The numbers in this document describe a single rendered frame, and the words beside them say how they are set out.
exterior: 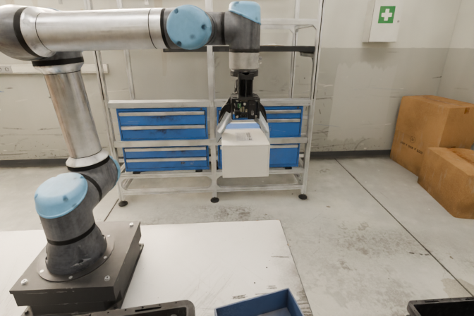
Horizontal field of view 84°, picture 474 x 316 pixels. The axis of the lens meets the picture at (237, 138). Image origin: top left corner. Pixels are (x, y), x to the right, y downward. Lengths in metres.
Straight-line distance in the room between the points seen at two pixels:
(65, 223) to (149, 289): 0.31
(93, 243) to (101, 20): 0.58
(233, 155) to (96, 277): 0.48
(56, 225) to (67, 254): 0.09
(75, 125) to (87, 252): 0.34
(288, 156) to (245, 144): 1.74
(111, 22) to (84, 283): 0.63
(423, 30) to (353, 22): 0.80
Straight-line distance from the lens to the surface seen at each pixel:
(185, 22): 0.52
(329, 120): 3.34
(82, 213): 0.81
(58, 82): 0.82
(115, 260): 0.88
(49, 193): 0.80
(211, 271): 0.92
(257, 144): 0.65
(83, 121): 0.84
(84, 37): 0.61
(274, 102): 2.17
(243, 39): 0.65
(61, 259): 0.87
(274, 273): 0.92
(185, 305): 0.56
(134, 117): 2.28
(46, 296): 0.91
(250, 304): 0.78
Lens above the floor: 1.37
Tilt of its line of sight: 20 degrees down
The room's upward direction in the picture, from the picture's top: straight up
